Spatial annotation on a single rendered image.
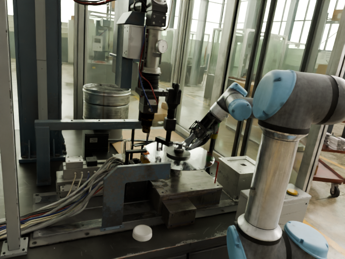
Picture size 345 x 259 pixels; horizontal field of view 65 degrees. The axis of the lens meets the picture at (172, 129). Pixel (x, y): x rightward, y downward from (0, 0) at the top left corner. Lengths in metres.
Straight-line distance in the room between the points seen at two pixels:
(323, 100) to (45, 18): 1.25
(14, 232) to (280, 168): 0.79
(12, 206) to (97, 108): 0.95
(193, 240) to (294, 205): 0.43
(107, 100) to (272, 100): 1.25
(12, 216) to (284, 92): 0.82
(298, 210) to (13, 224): 1.03
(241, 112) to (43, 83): 0.97
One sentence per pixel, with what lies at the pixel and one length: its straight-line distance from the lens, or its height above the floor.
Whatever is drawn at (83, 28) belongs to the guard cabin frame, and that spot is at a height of 1.46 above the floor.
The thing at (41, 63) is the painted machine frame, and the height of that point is 1.26.
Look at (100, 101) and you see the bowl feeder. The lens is 1.73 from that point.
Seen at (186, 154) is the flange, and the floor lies 0.96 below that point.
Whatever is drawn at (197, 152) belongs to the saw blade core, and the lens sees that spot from 1.29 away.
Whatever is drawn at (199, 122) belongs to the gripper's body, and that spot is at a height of 1.13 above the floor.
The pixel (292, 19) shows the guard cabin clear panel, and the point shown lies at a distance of 1.41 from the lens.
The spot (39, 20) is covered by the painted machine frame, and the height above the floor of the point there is 1.45.
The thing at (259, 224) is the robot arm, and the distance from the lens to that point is 0.76.
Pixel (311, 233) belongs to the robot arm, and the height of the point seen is 0.97.
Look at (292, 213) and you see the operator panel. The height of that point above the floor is 0.83.
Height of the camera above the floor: 1.42
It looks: 17 degrees down
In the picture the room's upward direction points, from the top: 7 degrees clockwise
